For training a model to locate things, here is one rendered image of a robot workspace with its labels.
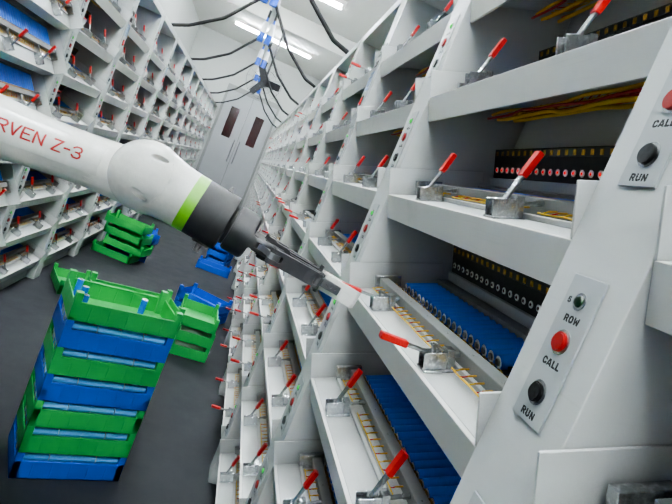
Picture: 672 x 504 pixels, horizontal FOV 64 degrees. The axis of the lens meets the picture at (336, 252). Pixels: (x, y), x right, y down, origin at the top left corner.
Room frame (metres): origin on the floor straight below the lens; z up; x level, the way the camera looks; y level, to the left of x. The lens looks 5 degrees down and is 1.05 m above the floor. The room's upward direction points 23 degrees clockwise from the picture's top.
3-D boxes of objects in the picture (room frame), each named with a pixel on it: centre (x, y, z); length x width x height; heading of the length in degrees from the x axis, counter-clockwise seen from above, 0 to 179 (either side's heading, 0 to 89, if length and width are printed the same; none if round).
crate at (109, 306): (1.56, 0.52, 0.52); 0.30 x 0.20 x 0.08; 125
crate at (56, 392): (1.56, 0.52, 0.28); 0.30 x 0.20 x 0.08; 125
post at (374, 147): (1.80, 0.01, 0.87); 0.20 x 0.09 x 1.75; 102
